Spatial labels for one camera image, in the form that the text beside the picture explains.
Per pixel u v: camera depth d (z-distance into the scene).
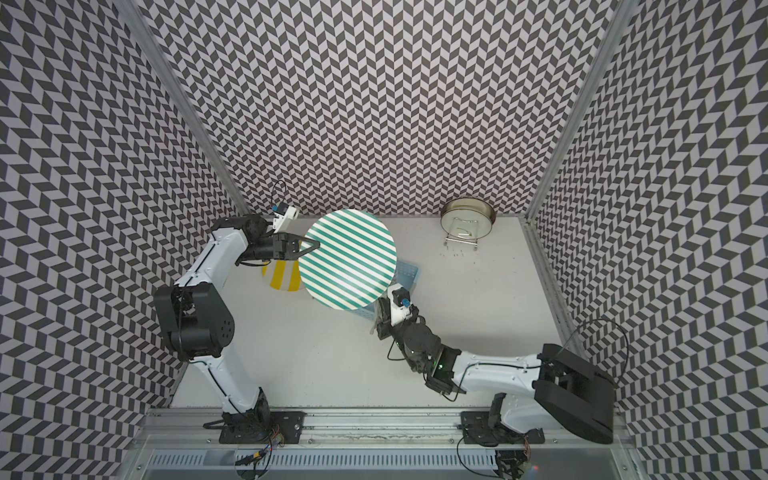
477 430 0.72
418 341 0.56
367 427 0.74
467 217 1.02
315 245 0.74
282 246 0.70
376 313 0.72
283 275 1.02
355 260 0.74
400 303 0.61
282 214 0.73
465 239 1.15
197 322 0.49
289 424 0.73
